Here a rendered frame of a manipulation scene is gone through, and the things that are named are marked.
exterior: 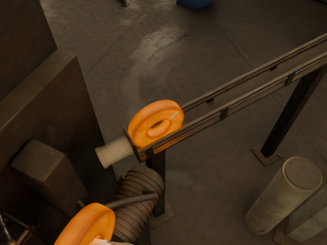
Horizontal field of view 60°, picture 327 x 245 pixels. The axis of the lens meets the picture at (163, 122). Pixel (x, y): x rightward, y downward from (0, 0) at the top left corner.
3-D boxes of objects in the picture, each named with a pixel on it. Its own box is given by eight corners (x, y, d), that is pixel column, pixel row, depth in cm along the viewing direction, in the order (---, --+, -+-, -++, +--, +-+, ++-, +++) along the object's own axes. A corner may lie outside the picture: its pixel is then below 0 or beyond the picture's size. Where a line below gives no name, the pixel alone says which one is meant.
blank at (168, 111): (150, 143, 86) (155, 151, 84) (116, 132, 73) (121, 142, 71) (187, 108, 81) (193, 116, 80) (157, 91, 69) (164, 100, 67)
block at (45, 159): (42, 202, 79) (2, 163, 59) (60, 179, 83) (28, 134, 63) (73, 220, 76) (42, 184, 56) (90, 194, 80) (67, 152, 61)
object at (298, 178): (241, 227, 129) (279, 180, 87) (248, 204, 135) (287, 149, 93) (267, 239, 126) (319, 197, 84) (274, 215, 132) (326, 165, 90)
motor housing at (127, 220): (116, 256, 122) (90, 219, 79) (141, 211, 134) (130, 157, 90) (142, 271, 119) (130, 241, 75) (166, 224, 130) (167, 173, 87)
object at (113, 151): (99, 155, 79) (92, 145, 74) (127, 140, 81) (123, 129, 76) (106, 172, 76) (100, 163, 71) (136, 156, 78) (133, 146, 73)
